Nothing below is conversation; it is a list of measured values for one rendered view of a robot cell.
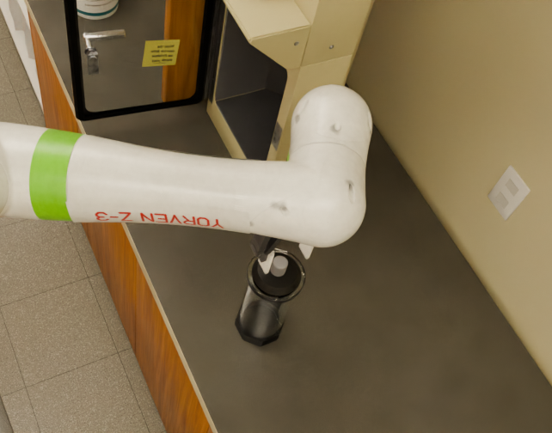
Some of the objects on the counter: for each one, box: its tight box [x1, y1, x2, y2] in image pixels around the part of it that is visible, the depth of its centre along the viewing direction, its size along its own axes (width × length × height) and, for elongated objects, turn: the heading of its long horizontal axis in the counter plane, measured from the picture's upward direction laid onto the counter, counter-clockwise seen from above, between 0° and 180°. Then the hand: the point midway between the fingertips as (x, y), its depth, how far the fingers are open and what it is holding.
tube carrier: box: [239, 248, 305, 338], centre depth 140 cm, size 11×11×21 cm
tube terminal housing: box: [206, 0, 375, 162], centre depth 145 cm, size 25×32×77 cm
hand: (286, 252), depth 125 cm, fingers open, 7 cm apart
